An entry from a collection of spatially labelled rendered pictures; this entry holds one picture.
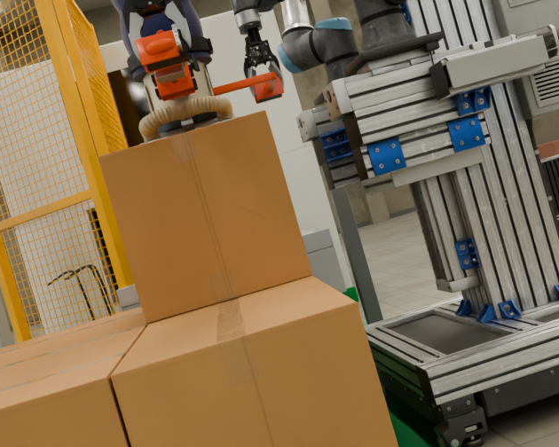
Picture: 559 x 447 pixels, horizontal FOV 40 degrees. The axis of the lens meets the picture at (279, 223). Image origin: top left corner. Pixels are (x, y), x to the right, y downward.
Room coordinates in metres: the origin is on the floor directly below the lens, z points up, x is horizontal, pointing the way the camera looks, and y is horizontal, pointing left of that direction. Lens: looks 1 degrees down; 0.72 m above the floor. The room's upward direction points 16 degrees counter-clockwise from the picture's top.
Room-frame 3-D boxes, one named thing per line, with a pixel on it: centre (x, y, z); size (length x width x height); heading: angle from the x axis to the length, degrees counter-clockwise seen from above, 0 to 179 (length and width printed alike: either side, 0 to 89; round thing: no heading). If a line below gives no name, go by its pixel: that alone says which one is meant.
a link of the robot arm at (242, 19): (2.40, -0.09, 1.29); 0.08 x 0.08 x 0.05
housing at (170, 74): (1.64, 0.13, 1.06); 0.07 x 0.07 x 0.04; 3
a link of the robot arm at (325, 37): (2.60, -0.35, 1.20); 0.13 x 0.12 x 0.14; 59
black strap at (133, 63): (2.10, 0.16, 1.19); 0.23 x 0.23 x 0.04
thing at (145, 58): (1.51, 0.13, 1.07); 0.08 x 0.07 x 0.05; 3
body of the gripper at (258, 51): (2.39, -0.08, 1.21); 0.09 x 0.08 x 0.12; 3
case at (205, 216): (2.08, 0.18, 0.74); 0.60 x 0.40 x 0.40; 3
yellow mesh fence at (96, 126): (4.21, 0.74, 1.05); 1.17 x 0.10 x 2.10; 4
